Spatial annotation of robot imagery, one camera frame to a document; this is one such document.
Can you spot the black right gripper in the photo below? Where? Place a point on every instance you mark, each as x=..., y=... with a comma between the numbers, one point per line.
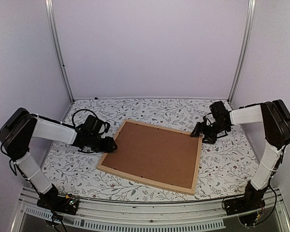
x=199, y=127

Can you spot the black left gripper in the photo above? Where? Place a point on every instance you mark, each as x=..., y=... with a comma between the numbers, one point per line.
x=109, y=148

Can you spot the light wooden picture frame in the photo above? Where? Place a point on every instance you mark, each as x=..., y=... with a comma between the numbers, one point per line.
x=149, y=178

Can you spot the brown backing board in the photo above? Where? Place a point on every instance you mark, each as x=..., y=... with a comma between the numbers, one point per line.
x=152, y=152

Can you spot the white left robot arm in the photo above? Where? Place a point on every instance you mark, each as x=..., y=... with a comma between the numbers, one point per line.
x=23, y=127

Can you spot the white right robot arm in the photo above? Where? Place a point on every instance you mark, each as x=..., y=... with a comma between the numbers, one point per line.
x=275, y=118

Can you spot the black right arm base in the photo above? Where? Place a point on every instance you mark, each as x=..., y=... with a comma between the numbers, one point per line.
x=252, y=200

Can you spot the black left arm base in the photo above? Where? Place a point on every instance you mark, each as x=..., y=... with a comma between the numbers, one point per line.
x=51, y=200

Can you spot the floral patterned table cover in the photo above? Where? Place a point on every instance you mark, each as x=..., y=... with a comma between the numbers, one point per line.
x=224, y=169

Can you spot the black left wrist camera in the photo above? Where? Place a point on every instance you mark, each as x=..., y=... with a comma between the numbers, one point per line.
x=93, y=125

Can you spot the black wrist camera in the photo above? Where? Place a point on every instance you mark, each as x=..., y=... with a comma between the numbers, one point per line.
x=93, y=125
x=219, y=112

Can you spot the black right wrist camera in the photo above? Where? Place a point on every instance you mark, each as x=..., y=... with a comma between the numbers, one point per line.
x=219, y=112

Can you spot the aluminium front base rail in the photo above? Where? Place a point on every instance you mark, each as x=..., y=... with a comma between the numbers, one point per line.
x=95, y=215

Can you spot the right aluminium corner post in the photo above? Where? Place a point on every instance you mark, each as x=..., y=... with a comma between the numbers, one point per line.
x=244, y=46

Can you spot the aluminium corner post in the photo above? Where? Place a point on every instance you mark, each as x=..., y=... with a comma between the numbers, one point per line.
x=56, y=42
x=244, y=46

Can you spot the left aluminium corner post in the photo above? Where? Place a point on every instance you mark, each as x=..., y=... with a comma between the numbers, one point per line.
x=56, y=42

